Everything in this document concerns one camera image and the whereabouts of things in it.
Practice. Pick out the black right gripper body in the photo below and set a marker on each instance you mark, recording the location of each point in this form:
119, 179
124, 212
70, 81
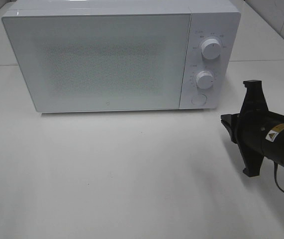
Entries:
265, 128

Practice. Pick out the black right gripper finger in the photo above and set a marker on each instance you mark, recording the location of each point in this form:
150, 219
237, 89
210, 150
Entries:
254, 99
253, 157

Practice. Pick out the white microwave knob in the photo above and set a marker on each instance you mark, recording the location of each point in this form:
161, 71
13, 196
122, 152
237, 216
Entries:
204, 79
211, 48

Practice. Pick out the white microwave oven body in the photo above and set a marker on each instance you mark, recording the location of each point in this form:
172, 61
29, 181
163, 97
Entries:
208, 18

